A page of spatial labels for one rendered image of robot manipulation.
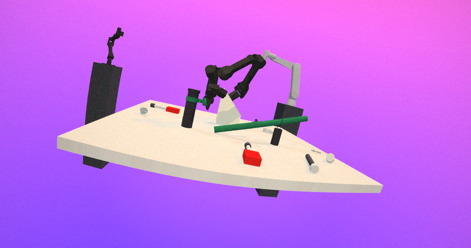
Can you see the green cup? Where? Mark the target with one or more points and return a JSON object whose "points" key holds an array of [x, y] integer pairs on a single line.
{"points": [[197, 100]]}

